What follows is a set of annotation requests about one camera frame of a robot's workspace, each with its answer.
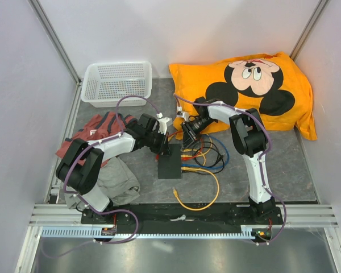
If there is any grey cloth garment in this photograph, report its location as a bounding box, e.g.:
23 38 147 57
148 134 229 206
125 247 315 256
63 158 141 210

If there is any black ethernet cable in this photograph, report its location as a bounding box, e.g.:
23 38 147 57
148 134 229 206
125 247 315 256
192 140 227 175

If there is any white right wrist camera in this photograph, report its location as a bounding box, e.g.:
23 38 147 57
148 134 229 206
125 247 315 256
176 106 189 121

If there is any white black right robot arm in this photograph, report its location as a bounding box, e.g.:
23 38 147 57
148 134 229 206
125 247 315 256
181 97 276 224

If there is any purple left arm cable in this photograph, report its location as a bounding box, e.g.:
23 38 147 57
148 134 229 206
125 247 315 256
63 95 161 214

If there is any red cloth garment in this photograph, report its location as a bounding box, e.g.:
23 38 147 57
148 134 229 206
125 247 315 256
55 111 120 159

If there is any red ethernet cable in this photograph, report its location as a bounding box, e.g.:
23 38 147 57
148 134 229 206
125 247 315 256
154 130 197 163

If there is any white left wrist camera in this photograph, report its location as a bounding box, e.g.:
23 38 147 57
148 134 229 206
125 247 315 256
156 113 173 135

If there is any black network switch box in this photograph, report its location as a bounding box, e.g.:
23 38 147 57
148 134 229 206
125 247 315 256
158 144 182 179

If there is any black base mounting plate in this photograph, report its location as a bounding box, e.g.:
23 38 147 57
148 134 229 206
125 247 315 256
81 202 283 226

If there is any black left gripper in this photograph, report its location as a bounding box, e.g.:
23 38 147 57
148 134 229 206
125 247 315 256
145 129 171 156

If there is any long yellow ethernet cable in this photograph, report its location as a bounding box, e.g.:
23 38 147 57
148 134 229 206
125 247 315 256
172 167 219 212

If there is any orange Mickey Mouse pillow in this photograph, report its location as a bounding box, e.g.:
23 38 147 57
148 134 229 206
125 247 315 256
169 52 317 140

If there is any grey slotted cable duct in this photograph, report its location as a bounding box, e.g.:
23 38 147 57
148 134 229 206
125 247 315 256
41 226 255 239

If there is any white perforated plastic basket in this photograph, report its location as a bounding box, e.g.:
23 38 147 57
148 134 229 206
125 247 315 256
81 61 152 108

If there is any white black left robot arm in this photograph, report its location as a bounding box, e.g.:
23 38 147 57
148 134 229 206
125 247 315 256
56 113 172 224

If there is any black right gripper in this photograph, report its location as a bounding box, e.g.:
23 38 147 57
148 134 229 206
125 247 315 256
181 116 215 150

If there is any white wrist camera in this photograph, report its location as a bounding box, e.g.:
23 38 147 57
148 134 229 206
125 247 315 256
156 113 173 135
176 106 189 121

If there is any blue ethernet cable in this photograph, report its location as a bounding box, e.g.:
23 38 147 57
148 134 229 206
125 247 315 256
181 134 230 173

